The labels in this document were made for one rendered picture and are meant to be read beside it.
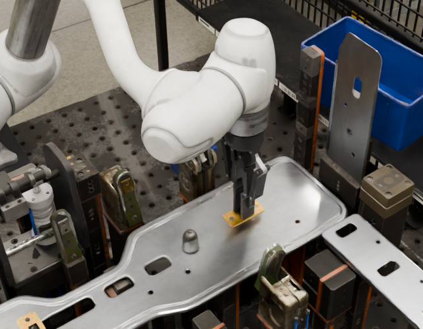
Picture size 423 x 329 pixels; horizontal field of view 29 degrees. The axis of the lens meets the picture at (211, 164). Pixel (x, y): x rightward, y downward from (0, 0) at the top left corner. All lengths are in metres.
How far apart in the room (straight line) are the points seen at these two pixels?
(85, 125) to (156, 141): 1.11
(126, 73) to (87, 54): 2.48
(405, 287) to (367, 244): 0.12
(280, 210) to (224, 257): 0.17
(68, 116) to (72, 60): 1.41
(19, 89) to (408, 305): 1.12
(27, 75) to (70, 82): 1.57
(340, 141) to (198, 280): 0.44
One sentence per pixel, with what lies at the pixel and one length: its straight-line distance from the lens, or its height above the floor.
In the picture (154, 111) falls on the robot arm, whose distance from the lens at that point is 1.27.
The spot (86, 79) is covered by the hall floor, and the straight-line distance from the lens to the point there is 3.69.
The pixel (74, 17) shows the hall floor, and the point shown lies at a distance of 4.09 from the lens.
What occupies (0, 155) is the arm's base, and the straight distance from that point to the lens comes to 2.21.
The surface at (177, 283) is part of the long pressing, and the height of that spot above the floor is 1.00.
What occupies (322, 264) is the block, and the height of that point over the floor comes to 0.98.
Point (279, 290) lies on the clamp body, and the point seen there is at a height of 1.04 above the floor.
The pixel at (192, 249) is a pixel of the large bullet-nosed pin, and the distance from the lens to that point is 1.61.
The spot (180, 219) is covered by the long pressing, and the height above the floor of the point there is 1.00.
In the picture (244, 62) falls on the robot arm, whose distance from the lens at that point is 1.35.
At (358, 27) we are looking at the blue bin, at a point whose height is 1.15.
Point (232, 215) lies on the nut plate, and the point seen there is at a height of 1.02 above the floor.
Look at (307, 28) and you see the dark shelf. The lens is 2.14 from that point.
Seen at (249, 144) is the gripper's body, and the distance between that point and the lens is 1.48.
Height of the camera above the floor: 2.24
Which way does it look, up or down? 44 degrees down
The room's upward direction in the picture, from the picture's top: 1 degrees counter-clockwise
